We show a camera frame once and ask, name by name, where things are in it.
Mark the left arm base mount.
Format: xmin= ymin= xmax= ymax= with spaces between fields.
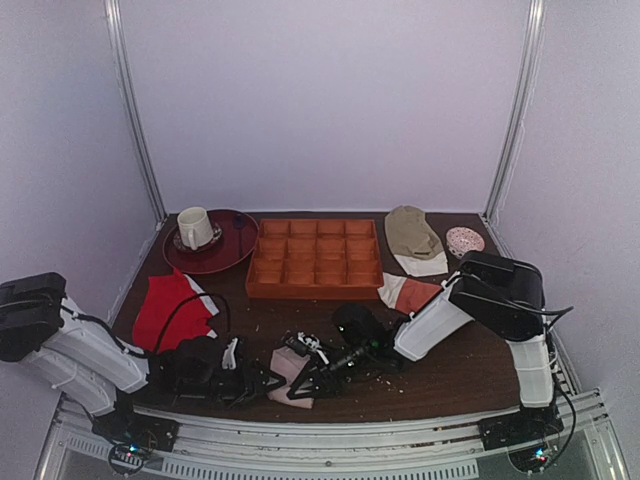
xmin=87 ymin=411 xmax=180 ymax=478

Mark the orange underwear white waistband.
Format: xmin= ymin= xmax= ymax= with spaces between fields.
xmin=378 ymin=273 xmax=442 ymax=315

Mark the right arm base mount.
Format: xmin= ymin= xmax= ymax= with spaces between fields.
xmin=478 ymin=406 xmax=564 ymax=475

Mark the cream ceramic mug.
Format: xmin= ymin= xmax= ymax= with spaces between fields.
xmin=177 ymin=207 xmax=214 ymax=251

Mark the mauve underwear white waistband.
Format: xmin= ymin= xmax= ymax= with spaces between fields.
xmin=268 ymin=346 xmax=314 ymax=410

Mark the right aluminium frame post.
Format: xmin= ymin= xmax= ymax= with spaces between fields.
xmin=484 ymin=0 xmax=546 ymax=225

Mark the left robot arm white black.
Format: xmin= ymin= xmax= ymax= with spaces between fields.
xmin=1 ymin=272 xmax=286 ymax=417

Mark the dark red bowl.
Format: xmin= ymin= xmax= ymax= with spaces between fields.
xmin=162 ymin=209 xmax=259 ymax=275

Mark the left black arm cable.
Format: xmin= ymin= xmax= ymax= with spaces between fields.
xmin=59 ymin=293 xmax=232 ymax=359

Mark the pink patterned small bowl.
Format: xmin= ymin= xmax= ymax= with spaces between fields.
xmin=445 ymin=226 xmax=486 ymax=259

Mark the aluminium frame post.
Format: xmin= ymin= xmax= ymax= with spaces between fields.
xmin=103 ymin=0 xmax=167 ymax=224
xmin=484 ymin=0 xmax=546 ymax=225

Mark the dark saucer plate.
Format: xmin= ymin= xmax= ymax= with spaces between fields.
xmin=170 ymin=222 xmax=223 ymax=253

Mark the orange wooden compartment tray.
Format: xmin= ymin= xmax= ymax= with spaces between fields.
xmin=245 ymin=219 xmax=383 ymax=301

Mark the red underwear white trim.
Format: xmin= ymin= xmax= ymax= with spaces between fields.
xmin=132 ymin=269 xmax=220 ymax=352

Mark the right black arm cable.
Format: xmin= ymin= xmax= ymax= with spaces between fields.
xmin=509 ymin=294 xmax=576 ymax=461

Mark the left aluminium frame post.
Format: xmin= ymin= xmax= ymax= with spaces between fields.
xmin=103 ymin=0 xmax=167 ymax=224

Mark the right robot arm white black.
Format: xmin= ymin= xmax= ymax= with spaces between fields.
xmin=285 ymin=251 xmax=555 ymax=409

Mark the khaki underwear cream waistband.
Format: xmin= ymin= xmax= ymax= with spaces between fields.
xmin=384 ymin=206 xmax=449 ymax=277

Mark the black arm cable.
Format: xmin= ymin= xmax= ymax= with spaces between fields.
xmin=509 ymin=294 xmax=576 ymax=461
xmin=59 ymin=293 xmax=232 ymax=359

